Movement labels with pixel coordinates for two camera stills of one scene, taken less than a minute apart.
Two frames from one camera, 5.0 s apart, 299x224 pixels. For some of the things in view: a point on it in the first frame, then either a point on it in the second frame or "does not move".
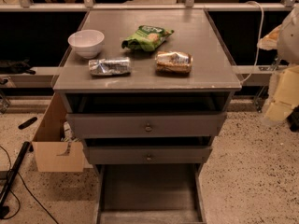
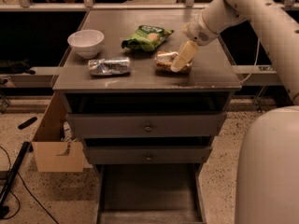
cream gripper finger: [286, 96] -> [187, 53]
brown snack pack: [172, 62] does not move
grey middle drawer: [149, 155] does not move
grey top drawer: [146, 125] does not move
